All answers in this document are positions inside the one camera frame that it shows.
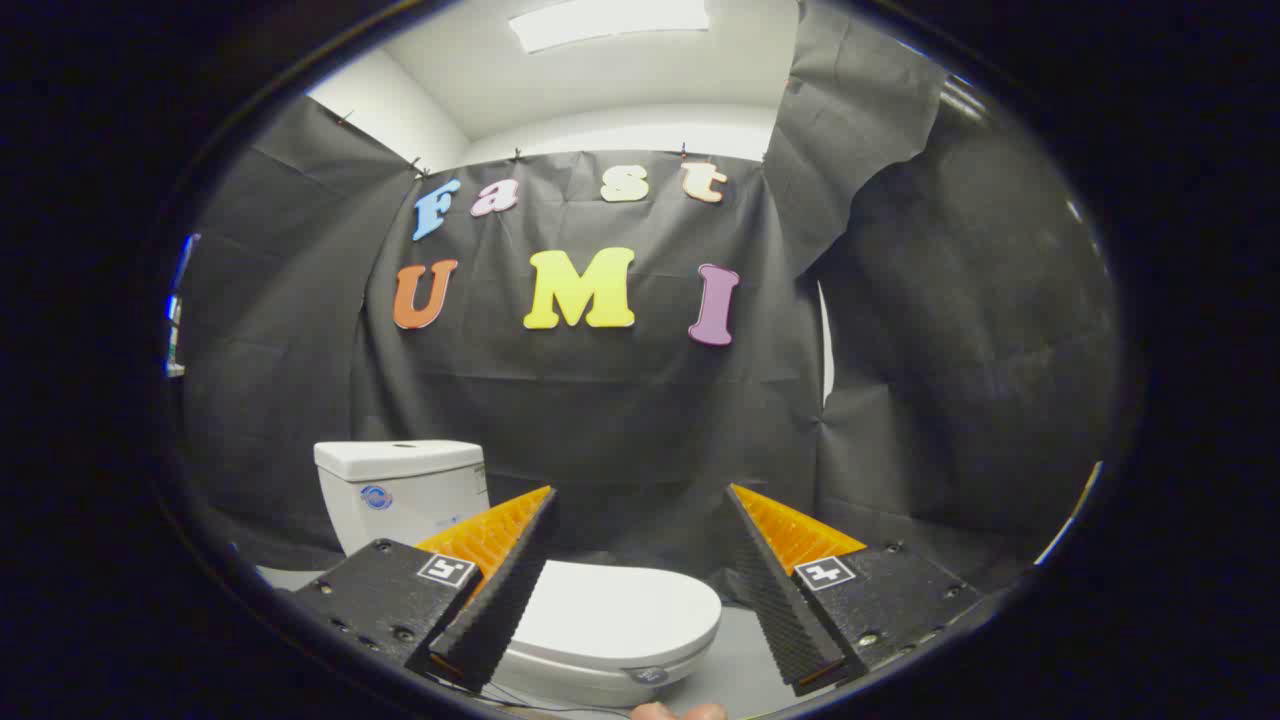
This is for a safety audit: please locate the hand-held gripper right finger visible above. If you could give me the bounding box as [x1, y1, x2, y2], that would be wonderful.
[722, 484, 986, 698]

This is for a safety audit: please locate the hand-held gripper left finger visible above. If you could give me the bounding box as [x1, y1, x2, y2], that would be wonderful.
[290, 486, 559, 693]

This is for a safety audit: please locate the white toilet lid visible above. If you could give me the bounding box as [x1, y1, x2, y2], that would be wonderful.
[505, 560, 723, 671]

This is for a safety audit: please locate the white toilet tank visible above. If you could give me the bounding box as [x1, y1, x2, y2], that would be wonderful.
[318, 465, 491, 556]

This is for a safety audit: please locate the white toilet bowl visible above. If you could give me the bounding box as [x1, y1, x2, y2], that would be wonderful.
[490, 620, 721, 709]

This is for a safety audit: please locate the white tank cover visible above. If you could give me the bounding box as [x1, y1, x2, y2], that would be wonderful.
[314, 440, 486, 483]

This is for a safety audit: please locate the black backdrop cloth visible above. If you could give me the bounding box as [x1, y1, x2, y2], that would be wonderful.
[175, 0, 1121, 591]

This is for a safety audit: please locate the ceiling light panel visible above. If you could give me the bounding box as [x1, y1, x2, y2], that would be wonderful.
[508, 0, 711, 54]

